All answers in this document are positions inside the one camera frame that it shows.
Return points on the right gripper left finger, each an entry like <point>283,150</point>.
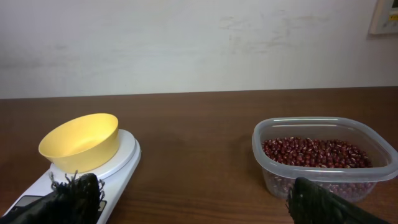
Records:
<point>75,201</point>

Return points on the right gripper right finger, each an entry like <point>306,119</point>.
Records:
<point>307,203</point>

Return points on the white digital kitchen scale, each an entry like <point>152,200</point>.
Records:
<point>115,173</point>

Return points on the yellow plastic bowl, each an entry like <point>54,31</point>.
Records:
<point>83,143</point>

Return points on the red adzuki beans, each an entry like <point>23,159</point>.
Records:
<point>333,153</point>

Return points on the clear plastic container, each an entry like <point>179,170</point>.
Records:
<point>352,184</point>

